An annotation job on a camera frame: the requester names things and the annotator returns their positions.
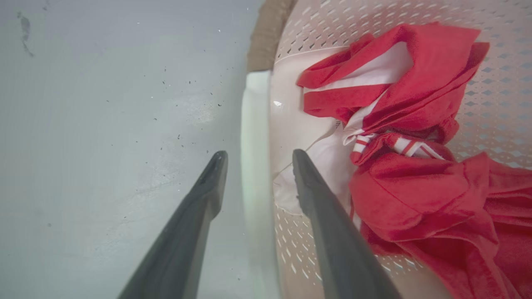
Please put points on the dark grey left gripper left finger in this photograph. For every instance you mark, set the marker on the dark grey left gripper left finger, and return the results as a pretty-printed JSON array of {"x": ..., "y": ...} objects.
[{"x": 183, "y": 245}]

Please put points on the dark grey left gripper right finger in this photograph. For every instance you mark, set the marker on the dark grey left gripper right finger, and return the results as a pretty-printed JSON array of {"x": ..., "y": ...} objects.
[{"x": 336, "y": 245}]

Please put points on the white perforated plastic laundry basket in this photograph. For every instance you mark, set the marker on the white perforated plastic laundry basket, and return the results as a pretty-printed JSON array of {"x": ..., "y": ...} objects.
[{"x": 415, "y": 16}]

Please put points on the white cloth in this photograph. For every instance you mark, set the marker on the white cloth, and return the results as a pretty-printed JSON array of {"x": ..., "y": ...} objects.
[{"x": 328, "y": 162}]

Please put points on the red and white garment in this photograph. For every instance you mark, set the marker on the red and white garment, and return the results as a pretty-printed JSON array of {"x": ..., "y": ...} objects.
[{"x": 424, "y": 187}]

